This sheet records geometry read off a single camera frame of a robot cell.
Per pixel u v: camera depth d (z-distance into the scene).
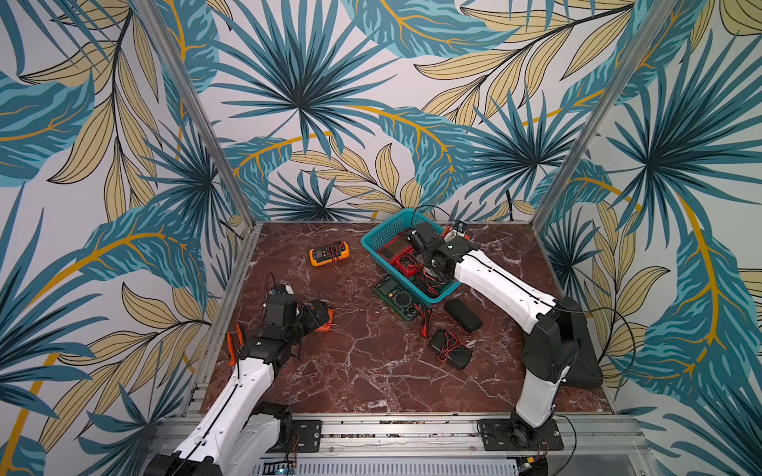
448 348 0.84
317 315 0.75
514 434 0.66
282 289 0.74
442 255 0.59
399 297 0.97
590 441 0.75
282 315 0.61
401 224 1.11
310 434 0.73
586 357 0.81
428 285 0.96
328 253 1.05
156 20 0.69
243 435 0.55
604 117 0.87
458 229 0.73
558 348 0.46
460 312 0.93
